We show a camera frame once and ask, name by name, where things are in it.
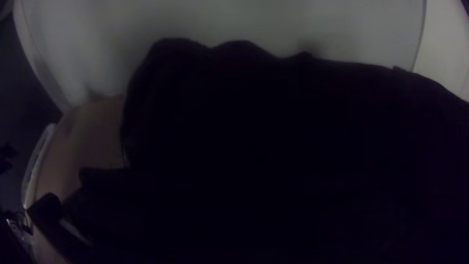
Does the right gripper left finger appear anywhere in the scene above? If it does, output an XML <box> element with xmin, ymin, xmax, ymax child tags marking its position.
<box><xmin>62</xmin><ymin>165</ymin><xmax>228</xmax><ymax>264</ymax></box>

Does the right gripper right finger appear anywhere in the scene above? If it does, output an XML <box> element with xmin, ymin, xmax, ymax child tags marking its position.
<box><xmin>234</xmin><ymin>165</ymin><xmax>400</xmax><ymax>264</ymax></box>

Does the black t-shirt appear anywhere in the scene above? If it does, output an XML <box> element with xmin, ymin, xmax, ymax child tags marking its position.
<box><xmin>121</xmin><ymin>36</ymin><xmax>469</xmax><ymax>264</ymax></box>

